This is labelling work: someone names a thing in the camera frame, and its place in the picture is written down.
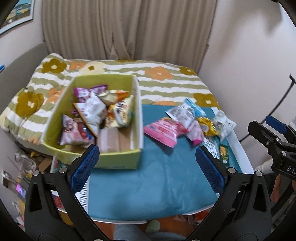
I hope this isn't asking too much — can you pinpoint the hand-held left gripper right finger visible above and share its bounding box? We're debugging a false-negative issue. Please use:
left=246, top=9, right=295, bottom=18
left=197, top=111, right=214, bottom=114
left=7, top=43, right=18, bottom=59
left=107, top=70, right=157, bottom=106
left=185, top=146, right=271, bottom=241

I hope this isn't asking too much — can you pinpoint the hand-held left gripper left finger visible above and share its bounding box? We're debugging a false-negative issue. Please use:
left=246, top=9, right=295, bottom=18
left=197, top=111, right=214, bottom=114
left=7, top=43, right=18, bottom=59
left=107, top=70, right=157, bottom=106
left=24, top=144, right=110, bottom=241

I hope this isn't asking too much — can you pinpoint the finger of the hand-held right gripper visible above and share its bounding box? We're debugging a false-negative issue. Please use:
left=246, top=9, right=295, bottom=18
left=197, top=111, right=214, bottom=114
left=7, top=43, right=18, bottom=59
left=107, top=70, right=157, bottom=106
left=265, top=115, right=296, bottom=139
left=248, top=121, right=281, bottom=151

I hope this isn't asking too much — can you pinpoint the green cardboard box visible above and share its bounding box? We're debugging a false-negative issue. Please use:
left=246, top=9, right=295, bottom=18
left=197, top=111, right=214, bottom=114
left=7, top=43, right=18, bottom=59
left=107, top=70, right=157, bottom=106
left=42, top=74, right=144, bottom=169

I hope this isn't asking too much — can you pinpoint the dark pink foil snack packet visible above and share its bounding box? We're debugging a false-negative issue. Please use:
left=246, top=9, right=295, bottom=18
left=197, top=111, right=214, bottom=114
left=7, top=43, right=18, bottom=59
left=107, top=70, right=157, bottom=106
left=58, top=115, right=95, bottom=146

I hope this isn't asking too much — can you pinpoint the white silver snack packet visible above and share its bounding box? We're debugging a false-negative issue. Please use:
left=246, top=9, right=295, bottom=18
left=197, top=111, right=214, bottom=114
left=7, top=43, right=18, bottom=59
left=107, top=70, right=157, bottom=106
left=73, top=93, right=107, bottom=137

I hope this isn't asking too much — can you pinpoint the orange cookie snack packet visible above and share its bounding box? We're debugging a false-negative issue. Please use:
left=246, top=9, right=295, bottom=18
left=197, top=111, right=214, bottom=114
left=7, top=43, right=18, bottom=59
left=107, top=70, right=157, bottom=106
left=109, top=95, right=135, bottom=128

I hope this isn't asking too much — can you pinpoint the yellow and red snack packet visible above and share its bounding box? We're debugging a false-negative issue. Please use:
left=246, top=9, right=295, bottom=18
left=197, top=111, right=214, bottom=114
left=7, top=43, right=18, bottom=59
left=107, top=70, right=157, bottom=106
left=97, top=90, right=129, bottom=105

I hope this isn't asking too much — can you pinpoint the person's right hand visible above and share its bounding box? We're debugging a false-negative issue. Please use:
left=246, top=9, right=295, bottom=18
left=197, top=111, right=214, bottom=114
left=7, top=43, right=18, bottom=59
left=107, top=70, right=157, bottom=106
left=270, top=175, right=284, bottom=202

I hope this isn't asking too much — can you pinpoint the small green snack packet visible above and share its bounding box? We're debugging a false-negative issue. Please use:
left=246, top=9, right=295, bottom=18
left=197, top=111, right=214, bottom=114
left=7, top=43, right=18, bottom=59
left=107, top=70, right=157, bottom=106
left=218, top=144, right=230, bottom=166

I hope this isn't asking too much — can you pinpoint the white table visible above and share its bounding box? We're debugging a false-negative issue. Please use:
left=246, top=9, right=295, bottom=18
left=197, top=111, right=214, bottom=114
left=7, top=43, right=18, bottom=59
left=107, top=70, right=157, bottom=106
left=50, top=130, right=255, bottom=224

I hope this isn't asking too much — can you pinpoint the patterned tablecloth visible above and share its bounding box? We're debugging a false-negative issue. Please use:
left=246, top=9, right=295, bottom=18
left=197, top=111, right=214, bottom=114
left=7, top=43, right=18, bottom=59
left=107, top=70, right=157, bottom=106
left=51, top=137, right=221, bottom=215

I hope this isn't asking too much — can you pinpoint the white and grey snack packet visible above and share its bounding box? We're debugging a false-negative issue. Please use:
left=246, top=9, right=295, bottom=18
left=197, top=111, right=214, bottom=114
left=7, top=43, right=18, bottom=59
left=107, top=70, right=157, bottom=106
left=211, top=110, right=237, bottom=142

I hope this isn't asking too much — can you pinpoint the pink and white snack packet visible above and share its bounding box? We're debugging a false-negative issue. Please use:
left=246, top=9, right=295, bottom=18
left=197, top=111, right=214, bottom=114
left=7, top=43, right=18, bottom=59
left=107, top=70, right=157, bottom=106
left=186, top=120, right=204, bottom=146

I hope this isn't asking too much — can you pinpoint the black stand rod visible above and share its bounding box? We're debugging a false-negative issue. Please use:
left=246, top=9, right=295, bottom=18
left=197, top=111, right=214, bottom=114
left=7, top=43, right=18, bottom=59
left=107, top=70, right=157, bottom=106
left=239, top=74, right=296, bottom=142

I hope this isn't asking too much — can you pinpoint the teal cloth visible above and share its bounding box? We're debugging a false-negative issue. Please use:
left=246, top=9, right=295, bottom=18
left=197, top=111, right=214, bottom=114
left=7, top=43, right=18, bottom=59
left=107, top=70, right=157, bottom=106
left=87, top=104, right=243, bottom=219

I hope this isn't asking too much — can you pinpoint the pile of floor clutter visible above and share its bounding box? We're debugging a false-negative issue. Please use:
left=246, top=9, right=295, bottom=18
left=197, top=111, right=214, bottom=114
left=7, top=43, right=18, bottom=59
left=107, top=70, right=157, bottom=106
left=7, top=148, right=55, bottom=230

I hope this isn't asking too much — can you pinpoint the silver and blue snack packet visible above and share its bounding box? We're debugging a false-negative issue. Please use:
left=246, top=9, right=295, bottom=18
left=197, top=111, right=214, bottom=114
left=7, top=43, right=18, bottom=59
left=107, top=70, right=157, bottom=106
left=165, top=98, right=207, bottom=127

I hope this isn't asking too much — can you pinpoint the pale green slipper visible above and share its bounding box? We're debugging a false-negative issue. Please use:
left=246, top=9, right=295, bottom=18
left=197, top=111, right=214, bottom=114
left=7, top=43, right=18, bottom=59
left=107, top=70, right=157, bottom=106
left=145, top=220, right=161, bottom=233

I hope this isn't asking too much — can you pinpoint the floral striped blanket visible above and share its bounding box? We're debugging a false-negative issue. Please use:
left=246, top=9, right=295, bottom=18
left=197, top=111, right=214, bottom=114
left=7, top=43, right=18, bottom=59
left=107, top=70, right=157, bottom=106
left=0, top=53, right=220, bottom=145

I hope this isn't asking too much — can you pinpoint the grey headboard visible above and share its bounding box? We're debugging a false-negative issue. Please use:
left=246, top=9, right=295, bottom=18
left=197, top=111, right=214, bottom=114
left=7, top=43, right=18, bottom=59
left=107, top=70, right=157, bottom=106
left=0, top=42, right=49, bottom=112

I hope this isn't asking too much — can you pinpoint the beige curtain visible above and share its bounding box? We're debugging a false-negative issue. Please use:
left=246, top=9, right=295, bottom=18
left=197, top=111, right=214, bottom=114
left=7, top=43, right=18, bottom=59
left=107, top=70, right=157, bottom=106
left=42, top=0, right=216, bottom=64

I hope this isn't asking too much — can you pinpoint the framed houses picture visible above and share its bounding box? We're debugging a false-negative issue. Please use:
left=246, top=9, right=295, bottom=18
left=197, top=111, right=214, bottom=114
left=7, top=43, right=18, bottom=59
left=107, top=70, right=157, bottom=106
left=0, top=0, right=35, bottom=35

